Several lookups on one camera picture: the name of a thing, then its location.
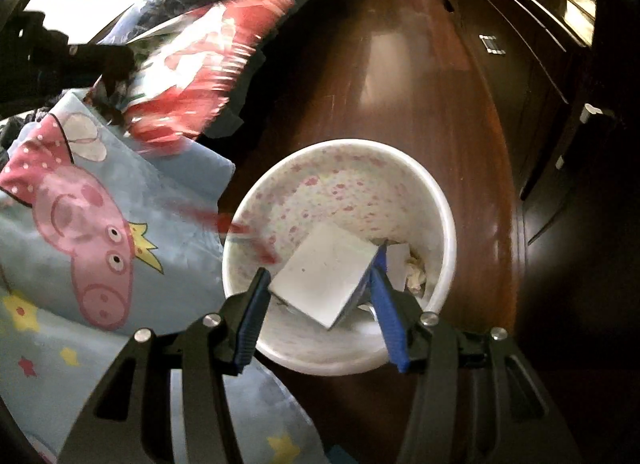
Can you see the dark wooden dresser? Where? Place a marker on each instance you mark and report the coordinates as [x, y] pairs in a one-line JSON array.
[[525, 69]]

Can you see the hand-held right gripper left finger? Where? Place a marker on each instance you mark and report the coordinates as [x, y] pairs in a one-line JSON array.
[[252, 316]]

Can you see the white box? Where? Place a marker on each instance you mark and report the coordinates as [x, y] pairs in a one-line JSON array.
[[320, 274]]

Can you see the light blue printed blanket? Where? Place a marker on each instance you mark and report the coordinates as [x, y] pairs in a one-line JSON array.
[[75, 224]]

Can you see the red snack packet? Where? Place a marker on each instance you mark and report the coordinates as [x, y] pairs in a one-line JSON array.
[[200, 74]]

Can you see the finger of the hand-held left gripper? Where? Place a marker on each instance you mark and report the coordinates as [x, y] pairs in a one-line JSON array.
[[105, 61]]

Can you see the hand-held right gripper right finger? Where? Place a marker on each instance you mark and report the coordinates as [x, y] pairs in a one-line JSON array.
[[390, 314]]

